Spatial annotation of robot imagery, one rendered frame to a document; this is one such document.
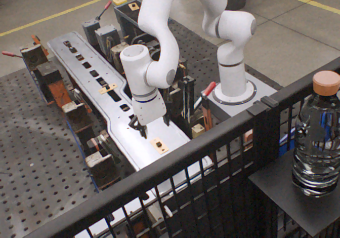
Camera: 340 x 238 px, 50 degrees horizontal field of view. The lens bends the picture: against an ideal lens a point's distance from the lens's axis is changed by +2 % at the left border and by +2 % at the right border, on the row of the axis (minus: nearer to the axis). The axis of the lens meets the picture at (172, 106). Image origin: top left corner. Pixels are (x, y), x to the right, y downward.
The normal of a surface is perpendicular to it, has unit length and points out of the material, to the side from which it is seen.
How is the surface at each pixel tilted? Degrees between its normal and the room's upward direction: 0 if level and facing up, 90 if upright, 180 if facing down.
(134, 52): 2
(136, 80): 92
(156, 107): 91
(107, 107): 0
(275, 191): 0
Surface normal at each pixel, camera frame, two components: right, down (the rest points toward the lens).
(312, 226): -0.16, -0.76
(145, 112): 0.41, 0.54
